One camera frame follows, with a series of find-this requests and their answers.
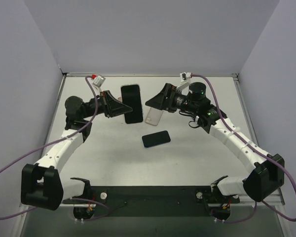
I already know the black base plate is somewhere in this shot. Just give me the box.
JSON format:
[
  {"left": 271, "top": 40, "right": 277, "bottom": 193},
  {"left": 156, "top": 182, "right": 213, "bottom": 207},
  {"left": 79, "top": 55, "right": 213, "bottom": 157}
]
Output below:
[{"left": 61, "top": 185, "right": 239, "bottom": 218}]

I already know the aluminium front rail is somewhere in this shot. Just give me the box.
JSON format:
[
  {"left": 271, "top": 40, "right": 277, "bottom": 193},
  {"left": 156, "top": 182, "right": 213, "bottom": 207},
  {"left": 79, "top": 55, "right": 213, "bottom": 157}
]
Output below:
[{"left": 21, "top": 179, "right": 282, "bottom": 210}]

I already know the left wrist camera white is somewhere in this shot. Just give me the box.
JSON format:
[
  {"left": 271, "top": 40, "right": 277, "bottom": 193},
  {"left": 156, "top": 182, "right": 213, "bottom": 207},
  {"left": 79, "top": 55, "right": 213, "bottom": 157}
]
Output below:
[{"left": 91, "top": 74, "right": 106, "bottom": 93}]

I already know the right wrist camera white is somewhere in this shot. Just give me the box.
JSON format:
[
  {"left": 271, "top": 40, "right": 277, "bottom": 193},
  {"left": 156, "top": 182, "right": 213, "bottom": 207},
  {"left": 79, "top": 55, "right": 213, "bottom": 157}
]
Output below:
[{"left": 176, "top": 72, "right": 192, "bottom": 92}]

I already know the blue phone black screen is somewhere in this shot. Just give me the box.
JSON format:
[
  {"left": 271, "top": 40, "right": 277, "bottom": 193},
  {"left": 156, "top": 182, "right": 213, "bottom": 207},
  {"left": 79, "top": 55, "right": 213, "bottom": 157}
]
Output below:
[{"left": 142, "top": 130, "right": 171, "bottom": 148}]

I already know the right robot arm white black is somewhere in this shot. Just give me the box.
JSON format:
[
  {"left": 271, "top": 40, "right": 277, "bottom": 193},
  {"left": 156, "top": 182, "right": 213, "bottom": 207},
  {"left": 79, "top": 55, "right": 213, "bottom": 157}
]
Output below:
[{"left": 145, "top": 82, "right": 285, "bottom": 202}]

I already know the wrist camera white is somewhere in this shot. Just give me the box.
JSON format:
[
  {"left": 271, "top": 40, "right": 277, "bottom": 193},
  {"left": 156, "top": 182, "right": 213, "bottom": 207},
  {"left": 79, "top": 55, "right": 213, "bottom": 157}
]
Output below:
[
  {"left": 176, "top": 72, "right": 192, "bottom": 92},
  {"left": 91, "top": 74, "right": 106, "bottom": 93}
]

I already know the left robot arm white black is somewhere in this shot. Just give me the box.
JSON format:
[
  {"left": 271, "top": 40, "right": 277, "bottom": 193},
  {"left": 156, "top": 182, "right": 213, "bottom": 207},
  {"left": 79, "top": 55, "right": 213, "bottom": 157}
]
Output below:
[{"left": 21, "top": 90, "right": 132, "bottom": 210}]

